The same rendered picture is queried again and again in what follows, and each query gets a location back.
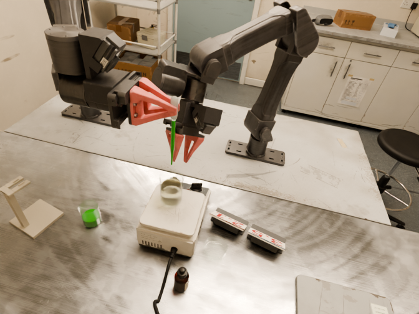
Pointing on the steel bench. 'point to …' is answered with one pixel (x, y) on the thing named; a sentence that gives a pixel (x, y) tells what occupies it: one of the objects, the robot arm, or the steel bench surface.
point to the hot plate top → (174, 214)
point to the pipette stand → (46, 219)
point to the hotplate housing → (158, 242)
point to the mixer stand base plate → (336, 298)
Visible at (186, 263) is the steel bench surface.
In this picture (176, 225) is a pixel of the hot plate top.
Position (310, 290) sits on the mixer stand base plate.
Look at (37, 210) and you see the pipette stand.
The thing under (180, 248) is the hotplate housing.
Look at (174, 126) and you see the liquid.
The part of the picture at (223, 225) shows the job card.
